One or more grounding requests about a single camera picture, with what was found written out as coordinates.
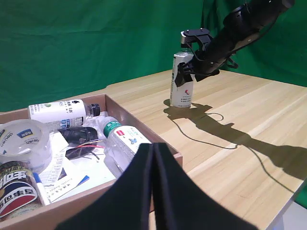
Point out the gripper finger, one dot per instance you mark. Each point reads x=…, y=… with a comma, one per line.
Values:
x=182, y=206
x=129, y=203

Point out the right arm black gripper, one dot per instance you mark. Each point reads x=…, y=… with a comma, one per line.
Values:
x=208, y=62

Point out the white bottle with lychee print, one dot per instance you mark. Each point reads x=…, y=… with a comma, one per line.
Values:
x=185, y=95

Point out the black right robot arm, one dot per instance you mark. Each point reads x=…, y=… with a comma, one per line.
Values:
x=254, y=16

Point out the clear water bottle green cap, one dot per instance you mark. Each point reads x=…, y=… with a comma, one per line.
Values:
x=122, y=140

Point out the brown cardboard box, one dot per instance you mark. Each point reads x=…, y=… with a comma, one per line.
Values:
x=144, y=130

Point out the white bottle with green leaf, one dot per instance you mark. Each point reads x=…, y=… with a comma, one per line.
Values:
x=57, y=113

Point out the white booklet with blue corner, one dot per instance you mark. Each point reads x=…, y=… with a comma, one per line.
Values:
x=79, y=172

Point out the black glossy plastic piece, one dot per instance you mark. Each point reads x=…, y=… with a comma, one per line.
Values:
x=76, y=153
x=79, y=134

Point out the white printed paper leaflet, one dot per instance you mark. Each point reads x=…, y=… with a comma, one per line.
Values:
x=55, y=167

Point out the dark Pepsi label can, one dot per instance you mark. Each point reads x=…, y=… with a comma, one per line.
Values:
x=16, y=191

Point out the clear packing tape roll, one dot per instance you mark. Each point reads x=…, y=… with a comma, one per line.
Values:
x=26, y=134

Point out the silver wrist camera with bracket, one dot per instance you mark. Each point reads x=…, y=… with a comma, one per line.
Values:
x=196, y=36

